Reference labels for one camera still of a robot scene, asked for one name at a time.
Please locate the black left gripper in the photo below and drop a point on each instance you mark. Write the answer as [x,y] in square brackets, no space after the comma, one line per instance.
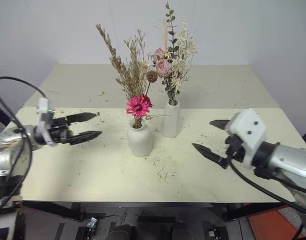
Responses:
[59,133]

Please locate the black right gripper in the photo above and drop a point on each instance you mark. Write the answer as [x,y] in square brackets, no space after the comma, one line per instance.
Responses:
[235,148]

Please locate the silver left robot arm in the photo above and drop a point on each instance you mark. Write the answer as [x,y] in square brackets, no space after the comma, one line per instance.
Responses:
[8,150]

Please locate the dark rounded shape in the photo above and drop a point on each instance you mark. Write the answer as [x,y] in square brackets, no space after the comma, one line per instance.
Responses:
[121,232]

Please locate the orange floor mat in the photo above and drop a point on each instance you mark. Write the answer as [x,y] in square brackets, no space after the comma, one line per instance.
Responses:
[268,225]

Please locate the tall slim white vase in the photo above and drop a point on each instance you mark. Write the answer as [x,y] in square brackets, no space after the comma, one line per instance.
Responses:
[171,120]

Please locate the pale rose eucalyptus bouquet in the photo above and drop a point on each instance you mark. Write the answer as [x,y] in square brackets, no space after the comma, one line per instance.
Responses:
[164,67]

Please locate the round white ceramic vase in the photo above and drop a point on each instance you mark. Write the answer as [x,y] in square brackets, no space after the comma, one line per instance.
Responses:
[139,140]

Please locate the pink flower dried grass bouquet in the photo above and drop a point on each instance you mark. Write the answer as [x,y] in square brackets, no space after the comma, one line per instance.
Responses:
[138,106]

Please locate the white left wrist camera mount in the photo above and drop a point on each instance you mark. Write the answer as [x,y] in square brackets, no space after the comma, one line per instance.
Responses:
[43,105]

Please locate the dark furniture piece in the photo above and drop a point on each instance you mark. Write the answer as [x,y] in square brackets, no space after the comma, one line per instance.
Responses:
[3,112]

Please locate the black metal table frame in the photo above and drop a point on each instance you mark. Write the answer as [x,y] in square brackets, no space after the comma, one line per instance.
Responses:
[53,207]

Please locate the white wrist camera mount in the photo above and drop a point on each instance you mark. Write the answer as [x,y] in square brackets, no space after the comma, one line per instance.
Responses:
[248,125]
[43,105]

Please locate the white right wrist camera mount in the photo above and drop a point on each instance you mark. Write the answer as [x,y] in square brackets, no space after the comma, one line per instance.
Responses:
[248,125]

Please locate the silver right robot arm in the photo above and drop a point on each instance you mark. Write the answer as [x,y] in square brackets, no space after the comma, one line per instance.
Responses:
[288,157]

